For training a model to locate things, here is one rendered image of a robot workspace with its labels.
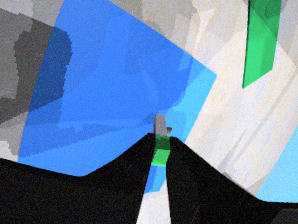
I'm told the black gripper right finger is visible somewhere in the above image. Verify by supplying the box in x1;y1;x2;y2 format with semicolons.
166;136;298;224

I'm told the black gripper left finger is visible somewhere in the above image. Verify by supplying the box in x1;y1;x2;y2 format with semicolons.
0;132;156;224

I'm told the blue flat square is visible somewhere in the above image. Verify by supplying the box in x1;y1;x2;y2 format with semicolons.
17;0;217;177

